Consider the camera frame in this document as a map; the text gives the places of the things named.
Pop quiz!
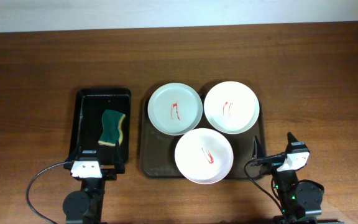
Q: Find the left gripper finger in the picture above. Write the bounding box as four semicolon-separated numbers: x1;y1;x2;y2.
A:
70;123;81;161
112;141;124;168

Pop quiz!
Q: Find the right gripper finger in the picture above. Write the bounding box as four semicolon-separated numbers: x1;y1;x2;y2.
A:
287;132;299;146
252;136;265;159

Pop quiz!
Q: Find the green and yellow sponge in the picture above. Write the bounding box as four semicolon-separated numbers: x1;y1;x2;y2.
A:
98;110;126;147

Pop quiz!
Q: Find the white plate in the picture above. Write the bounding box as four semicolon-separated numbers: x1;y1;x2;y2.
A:
204;81;260;134
174;128;234;185

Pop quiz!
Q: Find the pale grey plate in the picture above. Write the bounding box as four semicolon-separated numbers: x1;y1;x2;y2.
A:
147;83;203;136

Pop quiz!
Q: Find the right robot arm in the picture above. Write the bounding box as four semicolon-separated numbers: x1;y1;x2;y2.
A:
247;132;324;223

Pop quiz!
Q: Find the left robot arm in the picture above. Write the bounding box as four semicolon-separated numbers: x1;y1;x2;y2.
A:
62;128;126;223

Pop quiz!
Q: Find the small black tray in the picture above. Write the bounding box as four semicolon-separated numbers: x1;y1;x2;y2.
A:
72;88;131;162

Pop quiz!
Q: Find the brown serving tray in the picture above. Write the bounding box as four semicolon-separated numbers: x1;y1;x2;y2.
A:
139;97;267;180

